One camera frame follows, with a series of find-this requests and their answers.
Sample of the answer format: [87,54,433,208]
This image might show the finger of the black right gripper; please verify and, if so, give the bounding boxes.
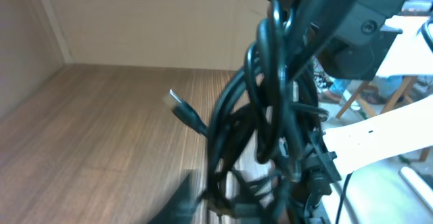
[231,169,288,223]

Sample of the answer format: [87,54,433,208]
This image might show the black right camera cable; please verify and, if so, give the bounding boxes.
[334,171,355,224]

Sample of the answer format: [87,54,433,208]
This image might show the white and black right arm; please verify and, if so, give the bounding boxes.
[322,97,432,223]

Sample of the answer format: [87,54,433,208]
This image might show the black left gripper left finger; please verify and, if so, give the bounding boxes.
[146,170,201,224]

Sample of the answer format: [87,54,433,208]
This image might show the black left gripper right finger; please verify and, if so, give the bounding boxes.
[236,0,424,83]

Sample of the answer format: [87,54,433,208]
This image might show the black cable bundle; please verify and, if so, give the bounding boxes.
[162,0,331,224]

